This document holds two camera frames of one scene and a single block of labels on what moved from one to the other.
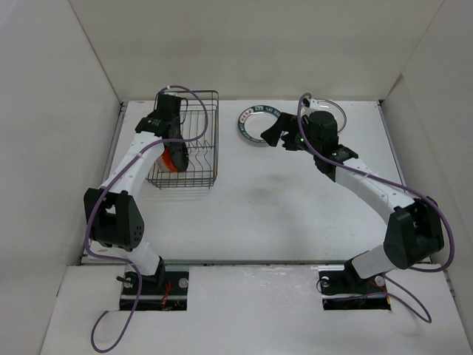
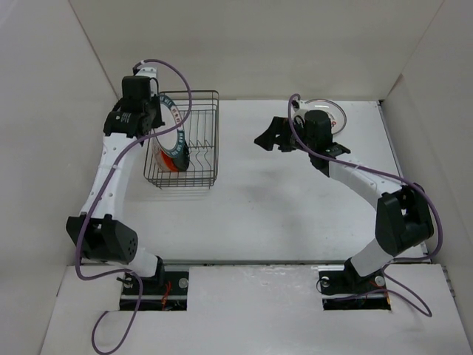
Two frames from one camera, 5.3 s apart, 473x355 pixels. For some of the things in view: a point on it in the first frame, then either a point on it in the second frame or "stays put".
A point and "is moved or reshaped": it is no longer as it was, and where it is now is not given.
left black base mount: [165, 291] stays put
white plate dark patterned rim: [253, 120] is moved or reshaped
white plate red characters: [329, 106] stays put
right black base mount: [343, 288] stays put
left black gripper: [177, 124] -> [157, 121]
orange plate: [166, 156] stays put
